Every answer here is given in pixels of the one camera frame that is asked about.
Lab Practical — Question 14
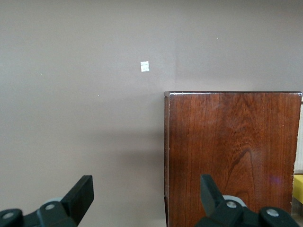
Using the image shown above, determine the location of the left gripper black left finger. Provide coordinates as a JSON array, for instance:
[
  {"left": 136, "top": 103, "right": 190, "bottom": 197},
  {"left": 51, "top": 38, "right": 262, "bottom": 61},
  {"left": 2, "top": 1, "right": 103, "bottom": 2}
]
[{"left": 0, "top": 175, "right": 95, "bottom": 227}]

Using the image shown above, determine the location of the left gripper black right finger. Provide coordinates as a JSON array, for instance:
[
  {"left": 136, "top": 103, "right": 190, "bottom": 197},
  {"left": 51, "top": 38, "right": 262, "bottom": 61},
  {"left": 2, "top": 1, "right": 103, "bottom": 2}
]
[{"left": 194, "top": 174, "right": 300, "bottom": 227}]

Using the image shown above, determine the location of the yellow block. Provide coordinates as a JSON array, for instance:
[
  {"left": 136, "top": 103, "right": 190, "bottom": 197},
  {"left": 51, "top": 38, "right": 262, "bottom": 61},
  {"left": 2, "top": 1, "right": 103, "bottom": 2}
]
[{"left": 292, "top": 174, "right": 303, "bottom": 204}]

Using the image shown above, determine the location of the dark wooden cabinet box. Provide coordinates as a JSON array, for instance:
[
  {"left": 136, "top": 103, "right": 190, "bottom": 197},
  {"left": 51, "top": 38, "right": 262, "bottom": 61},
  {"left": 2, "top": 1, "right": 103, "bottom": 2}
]
[{"left": 164, "top": 91, "right": 303, "bottom": 227}]

